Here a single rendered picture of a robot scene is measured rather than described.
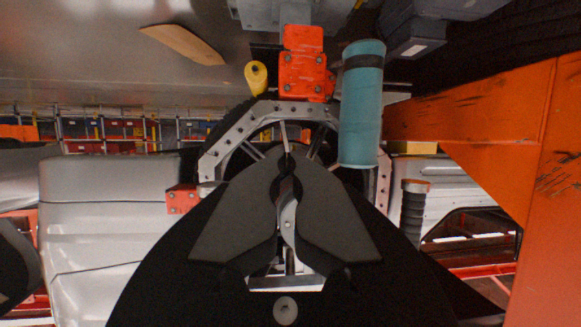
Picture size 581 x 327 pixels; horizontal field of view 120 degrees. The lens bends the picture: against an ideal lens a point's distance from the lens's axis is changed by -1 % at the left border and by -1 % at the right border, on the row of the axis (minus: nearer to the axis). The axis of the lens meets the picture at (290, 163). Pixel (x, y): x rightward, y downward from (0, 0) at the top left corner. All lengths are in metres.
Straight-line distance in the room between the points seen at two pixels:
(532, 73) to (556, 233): 0.31
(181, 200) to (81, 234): 0.48
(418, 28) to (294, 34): 0.31
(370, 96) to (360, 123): 0.06
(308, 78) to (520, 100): 0.45
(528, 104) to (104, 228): 1.21
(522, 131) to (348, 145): 0.35
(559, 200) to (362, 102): 0.39
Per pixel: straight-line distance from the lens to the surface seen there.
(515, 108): 0.61
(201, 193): 0.29
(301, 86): 0.50
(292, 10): 0.76
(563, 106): 0.57
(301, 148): 0.76
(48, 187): 1.00
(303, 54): 0.52
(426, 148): 0.89
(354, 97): 0.41
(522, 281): 0.64
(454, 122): 0.69
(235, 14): 1.02
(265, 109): 0.49
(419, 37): 0.62
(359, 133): 0.40
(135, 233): 0.87
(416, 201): 0.37
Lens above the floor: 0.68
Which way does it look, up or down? 8 degrees up
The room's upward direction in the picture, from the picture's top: 179 degrees counter-clockwise
